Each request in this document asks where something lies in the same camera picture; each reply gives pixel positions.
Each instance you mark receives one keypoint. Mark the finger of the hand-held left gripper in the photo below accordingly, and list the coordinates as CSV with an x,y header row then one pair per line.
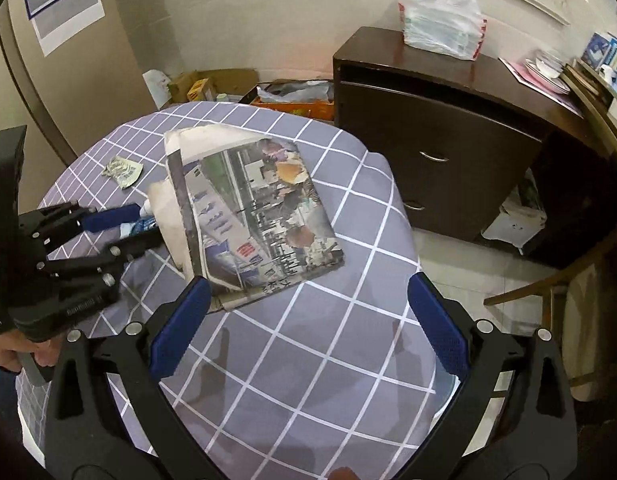
x,y
113,217
138,242

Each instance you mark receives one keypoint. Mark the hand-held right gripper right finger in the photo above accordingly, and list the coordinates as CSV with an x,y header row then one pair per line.
x,y
438,325

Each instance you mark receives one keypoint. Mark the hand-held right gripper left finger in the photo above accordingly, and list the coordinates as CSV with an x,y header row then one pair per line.
x,y
178,330

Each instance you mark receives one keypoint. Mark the newspaper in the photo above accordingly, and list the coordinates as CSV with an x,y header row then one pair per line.
x,y
268,220

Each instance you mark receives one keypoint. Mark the person's left hand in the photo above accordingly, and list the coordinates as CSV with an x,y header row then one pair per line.
x,y
8,355

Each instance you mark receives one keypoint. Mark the crumpled paper wrapper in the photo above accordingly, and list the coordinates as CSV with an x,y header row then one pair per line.
x,y
121,171

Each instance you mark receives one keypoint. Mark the wooden chair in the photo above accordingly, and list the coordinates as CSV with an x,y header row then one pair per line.
x,y
528,290

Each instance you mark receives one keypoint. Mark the grey checked tablecloth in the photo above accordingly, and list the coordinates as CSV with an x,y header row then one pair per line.
x,y
308,360

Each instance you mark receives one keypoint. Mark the small white bag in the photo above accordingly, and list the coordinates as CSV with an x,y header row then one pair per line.
x,y
156,87

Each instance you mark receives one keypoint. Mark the yellow packet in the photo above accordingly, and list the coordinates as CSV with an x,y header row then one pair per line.
x,y
198,90

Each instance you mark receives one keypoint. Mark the dark brown drawer cabinet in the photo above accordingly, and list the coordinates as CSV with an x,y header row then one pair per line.
x,y
448,150

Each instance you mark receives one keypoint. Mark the brown cardboard box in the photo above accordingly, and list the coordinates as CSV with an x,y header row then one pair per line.
x,y
233,82

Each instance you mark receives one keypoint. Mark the brown wooden desk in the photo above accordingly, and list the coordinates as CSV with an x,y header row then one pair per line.
x,y
578,185

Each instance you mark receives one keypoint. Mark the orange cardboard box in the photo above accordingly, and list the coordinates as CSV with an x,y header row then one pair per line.
x,y
293,105

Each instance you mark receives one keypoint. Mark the pink place mat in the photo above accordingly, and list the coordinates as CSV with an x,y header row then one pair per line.
x,y
518,72

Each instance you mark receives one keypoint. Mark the stack of white plates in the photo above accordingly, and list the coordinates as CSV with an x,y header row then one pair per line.
x,y
548,72

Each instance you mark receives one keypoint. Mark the white plastic bag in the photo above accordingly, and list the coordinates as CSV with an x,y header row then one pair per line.
x,y
441,15

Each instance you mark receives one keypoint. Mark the row of books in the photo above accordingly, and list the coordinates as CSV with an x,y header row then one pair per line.
x,y
605,57

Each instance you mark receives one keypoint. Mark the brown door frame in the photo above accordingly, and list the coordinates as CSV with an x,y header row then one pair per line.
x,y
43,105

